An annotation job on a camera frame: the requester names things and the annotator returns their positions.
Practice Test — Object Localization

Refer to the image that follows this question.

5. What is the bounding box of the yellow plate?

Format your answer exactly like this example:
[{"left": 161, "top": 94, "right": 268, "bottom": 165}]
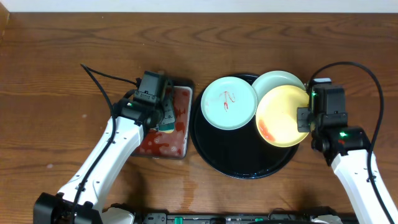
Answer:
[{"left": 256, "top": 85, "right": 309, "bottom": 147}]

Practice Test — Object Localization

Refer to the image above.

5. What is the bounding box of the pale green plate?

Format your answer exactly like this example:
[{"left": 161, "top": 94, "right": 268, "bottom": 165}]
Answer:
[{"left": 252, "top": 70, "right": 305, "bottom": 103}]

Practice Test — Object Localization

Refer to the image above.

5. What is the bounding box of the green scrub sponge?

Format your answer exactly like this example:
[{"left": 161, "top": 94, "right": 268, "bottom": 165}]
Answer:
[{"left": 157, "top": 122, "right": 175, "bottom": 133}]

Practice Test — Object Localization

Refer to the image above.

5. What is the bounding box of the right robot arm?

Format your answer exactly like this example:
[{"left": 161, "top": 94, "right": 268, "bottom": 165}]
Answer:
[{"left": 297, "top": 108, "right": 397, "bottom": 223}]

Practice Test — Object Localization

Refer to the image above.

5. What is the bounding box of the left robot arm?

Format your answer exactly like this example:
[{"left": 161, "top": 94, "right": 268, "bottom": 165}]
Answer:
[{"left": 33, "top": 96, "right": 174, "bottom": 223}]

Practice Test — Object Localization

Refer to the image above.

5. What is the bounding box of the black rectangular wash tray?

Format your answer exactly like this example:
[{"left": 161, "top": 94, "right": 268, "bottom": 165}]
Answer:
[{"left": 132, "top": 78, "right": 194, "bottom": 159}]

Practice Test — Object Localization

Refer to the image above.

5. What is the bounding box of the light blue plate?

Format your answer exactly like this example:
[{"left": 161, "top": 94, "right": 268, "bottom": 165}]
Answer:
[{"left": 200, "top": 77, "right": 257, "bottom": 131}]

